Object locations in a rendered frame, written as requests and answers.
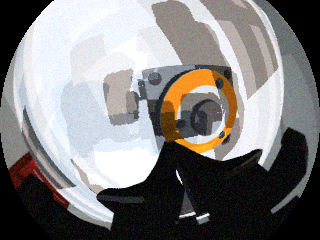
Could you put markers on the orange round plate with holes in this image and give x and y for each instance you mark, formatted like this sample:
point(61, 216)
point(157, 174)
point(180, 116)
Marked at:
point(181, 98)

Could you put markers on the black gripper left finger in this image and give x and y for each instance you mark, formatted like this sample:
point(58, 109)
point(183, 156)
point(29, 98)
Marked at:
point(161, 190)

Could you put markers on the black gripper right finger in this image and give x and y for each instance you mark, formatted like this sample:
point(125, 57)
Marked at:
point(204, 178)

